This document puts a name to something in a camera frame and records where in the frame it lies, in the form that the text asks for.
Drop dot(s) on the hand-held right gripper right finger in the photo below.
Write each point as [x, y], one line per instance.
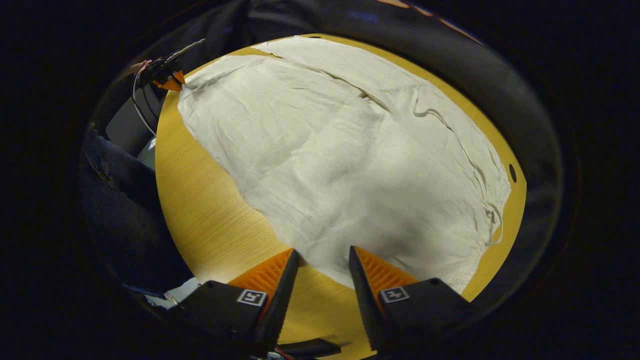
[365, 300]

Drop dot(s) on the black backdrop cloth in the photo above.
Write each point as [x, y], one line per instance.
[350, 20]

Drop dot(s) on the white jeans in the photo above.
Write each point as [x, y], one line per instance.
[340, 160]

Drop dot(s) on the person's dark clothing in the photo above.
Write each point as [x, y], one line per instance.
[125, 215]

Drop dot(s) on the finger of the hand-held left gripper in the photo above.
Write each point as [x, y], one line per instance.
[172, 82]

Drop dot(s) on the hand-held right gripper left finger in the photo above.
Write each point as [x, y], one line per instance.
[282, 300]

